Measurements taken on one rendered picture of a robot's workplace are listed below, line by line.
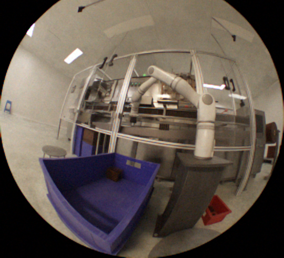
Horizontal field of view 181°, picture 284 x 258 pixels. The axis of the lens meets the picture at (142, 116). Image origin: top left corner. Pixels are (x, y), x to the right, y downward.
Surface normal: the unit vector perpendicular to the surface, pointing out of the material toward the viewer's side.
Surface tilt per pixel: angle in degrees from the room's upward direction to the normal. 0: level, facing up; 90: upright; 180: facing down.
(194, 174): 90
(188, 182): 90
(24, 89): 90
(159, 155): 90
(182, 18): 180
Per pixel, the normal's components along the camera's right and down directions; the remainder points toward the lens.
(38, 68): 0.93, 0.09
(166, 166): -0.33, -0.24
